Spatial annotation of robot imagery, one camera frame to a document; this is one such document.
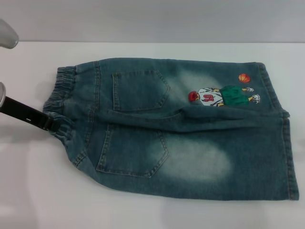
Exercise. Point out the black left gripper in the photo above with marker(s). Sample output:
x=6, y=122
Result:
x=26, y=113

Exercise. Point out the blue denim shorts with cartoon print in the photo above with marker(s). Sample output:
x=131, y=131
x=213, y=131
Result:
x=166, y=143

